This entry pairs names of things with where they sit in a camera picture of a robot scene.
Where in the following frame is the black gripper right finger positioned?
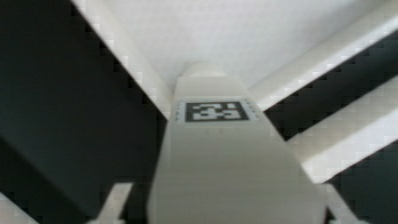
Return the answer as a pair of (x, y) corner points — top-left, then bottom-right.
(320, 184), (370, 224)

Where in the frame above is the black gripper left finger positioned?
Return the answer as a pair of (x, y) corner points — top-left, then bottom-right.
(87, 182), (147, 224)

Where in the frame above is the white desk leg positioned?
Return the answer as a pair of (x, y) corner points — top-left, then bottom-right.
(147, 62), (325, 224)

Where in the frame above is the white desk top tray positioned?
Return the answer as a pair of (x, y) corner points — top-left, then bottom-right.
(69, 0), (398, 114)

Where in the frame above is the white left fence bar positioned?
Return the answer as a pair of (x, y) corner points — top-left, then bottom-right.
(0, 193), (39, 224)

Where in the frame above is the white fence bar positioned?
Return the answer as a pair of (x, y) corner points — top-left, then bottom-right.
(0, 193), (39, 224)
(288, 77), (398, 183)

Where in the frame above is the white front fence bar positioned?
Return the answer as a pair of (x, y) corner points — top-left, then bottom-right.
(288, 77), (398, 183)

